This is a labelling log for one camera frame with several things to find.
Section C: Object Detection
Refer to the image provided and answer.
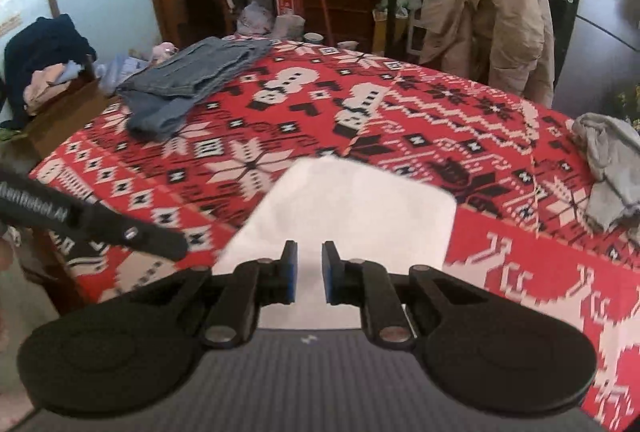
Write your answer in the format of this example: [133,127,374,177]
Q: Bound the blue denim jeans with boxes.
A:
[116,37,273,143]

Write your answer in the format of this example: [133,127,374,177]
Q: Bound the pale clothes heap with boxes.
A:
[97,41,181,95]

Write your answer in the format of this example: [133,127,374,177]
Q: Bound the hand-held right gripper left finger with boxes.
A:
[132,240,299,347]

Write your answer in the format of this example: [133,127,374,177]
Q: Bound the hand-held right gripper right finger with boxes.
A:
[322,240,493,347]

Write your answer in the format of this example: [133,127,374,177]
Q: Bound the cream knit vest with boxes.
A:
[212,157,458,330]

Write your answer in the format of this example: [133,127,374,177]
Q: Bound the red broom handle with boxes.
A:
[311,0,335,45]

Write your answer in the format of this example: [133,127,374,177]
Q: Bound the beige jacket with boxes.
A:
[419,0,556,108]

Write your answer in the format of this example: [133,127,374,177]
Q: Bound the red patterned blanket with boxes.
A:
[30,37,640,430]

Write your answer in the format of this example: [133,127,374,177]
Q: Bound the white plastic bag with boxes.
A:
[272,14,307,40]

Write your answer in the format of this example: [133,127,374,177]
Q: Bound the printed plastic bag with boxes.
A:
[236,2,276,37]

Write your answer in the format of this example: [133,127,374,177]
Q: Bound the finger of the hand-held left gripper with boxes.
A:
[75,206,190,261]

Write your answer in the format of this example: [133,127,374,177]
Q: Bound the crumpled grey shirt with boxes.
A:
[570,113,640,245]

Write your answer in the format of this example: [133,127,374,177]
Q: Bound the silver refrigerator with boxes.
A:
[552,0,640,118]

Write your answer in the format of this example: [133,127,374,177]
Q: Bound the person's left hand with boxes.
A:
[0,226,19,271]

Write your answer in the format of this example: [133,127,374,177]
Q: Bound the wooden drawer cabinet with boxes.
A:
[295,0,383,48]

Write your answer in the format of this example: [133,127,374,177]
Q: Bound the navy clothes pile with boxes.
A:
[2,14,98,128]

